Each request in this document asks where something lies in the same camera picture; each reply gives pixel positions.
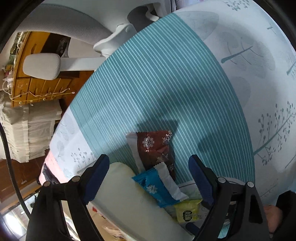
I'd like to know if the green pastry packet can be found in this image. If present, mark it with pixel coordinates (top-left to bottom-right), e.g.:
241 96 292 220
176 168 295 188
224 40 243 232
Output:
174 199 203 223

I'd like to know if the white plastic storage bin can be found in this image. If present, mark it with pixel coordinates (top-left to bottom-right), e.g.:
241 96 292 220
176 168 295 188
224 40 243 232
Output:
92 162 193 241

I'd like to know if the blue snowflake snack packet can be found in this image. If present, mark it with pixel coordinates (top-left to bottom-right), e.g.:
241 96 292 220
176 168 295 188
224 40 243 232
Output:
132 162 189 208

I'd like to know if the dark red snowflake snack packet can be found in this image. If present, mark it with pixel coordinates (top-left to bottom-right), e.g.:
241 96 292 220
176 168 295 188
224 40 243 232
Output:
126 131 176 180

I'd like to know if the person right hand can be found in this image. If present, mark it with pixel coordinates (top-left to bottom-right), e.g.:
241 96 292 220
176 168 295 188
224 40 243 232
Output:
263 205 282 233

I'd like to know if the floral ceramic plate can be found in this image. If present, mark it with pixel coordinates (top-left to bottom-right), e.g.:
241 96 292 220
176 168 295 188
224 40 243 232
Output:
164 177 244 237

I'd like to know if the lace covered piano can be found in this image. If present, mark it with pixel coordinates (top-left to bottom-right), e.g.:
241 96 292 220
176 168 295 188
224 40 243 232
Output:
1 91 62 163

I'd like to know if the wooden desk with drawers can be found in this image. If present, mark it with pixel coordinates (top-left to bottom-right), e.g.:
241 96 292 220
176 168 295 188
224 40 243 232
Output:
10 32 94 108

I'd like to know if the teal patterned tablecloth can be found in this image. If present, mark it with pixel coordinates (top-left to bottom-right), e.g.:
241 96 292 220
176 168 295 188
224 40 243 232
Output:
46 1 295 203

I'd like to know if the grey office chair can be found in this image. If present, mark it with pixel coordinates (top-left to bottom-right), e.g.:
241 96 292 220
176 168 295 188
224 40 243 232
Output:
17 1 171 70

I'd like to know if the black cable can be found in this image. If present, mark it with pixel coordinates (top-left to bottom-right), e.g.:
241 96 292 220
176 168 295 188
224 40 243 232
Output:
0 122 32 219

